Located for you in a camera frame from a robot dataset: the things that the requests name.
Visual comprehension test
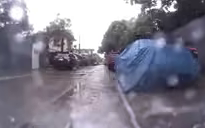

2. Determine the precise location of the red car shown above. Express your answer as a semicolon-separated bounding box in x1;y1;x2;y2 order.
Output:
105;50;121;72

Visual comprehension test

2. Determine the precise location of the row of parked cars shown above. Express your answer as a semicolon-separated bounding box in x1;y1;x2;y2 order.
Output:
51;48;104;71

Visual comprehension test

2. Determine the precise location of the wet grey asphalt road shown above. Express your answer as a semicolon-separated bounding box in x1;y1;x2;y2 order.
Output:
0;63;205;128

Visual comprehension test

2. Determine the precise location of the row of trees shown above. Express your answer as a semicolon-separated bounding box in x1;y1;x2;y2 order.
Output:
98;0;205;54

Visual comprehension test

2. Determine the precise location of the building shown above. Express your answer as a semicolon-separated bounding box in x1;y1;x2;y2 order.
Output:
33;30;77;68

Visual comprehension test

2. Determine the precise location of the blue covered car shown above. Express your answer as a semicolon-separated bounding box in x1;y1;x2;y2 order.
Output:
114;38;202;94

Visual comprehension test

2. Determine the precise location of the green tree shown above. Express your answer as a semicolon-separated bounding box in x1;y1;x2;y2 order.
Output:
45;14;76;53

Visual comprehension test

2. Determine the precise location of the white gate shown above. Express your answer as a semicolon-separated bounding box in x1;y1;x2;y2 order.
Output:
31;41;42;70

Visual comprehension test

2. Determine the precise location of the pale kerb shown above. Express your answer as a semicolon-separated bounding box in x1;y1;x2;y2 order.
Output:
0;73;33;84

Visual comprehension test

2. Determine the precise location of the large dark tree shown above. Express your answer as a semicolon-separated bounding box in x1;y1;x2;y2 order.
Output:
0;0;34;38

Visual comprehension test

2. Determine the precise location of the grey wall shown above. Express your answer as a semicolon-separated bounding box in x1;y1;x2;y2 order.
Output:
0;33;41;77

